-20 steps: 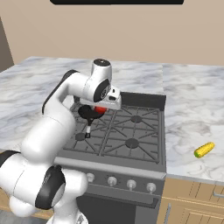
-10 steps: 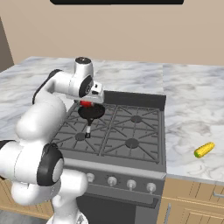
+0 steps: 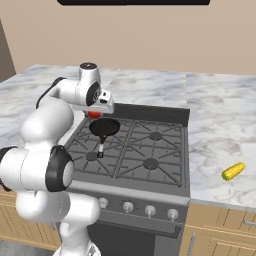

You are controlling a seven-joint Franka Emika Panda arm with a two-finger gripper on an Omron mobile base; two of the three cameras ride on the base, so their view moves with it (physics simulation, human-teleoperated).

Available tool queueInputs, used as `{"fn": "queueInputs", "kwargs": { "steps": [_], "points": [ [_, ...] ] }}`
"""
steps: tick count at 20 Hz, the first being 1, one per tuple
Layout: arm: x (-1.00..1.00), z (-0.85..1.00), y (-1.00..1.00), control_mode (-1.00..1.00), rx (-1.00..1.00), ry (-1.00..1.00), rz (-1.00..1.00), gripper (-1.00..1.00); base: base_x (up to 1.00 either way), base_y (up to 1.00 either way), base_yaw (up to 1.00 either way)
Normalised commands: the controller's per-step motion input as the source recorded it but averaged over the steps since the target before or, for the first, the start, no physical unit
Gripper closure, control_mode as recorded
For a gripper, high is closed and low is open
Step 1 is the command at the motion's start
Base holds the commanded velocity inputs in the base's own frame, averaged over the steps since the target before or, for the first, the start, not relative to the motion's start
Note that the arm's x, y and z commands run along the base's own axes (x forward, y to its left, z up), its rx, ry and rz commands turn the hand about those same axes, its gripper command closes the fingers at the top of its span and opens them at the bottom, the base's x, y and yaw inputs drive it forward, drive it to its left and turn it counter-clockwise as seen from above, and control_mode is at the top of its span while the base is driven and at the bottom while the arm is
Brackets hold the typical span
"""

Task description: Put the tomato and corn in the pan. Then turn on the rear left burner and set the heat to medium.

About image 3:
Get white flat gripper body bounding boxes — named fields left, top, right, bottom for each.
left=71, top=99, right=116, bottom=115

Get red tomato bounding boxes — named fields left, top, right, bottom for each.
left=87, top=111, right=102, bottom=120

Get black frying pan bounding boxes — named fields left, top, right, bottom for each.
left=88, top=118, right=121, bottom=159

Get yellow corn cob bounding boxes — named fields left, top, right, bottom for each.
left=221, top=161, right=247, bottom=182

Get grey gas stove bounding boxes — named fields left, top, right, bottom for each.
left=62, top=102, right=192, bottom=256

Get silver stove knob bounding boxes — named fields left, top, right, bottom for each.
left=166, top=207, right=180, bottom=222
left=144, top=204, right=157, bottom=219
left=122, top=200, right=135, bottom=215
left=98, top=197, right=110, bottom=210

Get black range hood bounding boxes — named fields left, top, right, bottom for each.
left=56, top=0, right=212, bottom=7

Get dark oven door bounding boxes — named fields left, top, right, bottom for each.
left=87, top=222, right=181, bottom=256

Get wooden cupboard run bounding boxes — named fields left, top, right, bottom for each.
left=0, top=188, right=63, bottom=252

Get wooden drawer front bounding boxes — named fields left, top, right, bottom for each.
left=183, top=202, right=256, bottom=238

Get wooden cupboard door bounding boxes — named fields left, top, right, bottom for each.
left=179, top=227, right=256, bottom=256

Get grey oven door handle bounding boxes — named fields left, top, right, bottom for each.
left=89, top=217, right=183, bottom=239

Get silver cupboard door handle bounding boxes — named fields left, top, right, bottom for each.
left=187, top=231, right=197, bottom=256

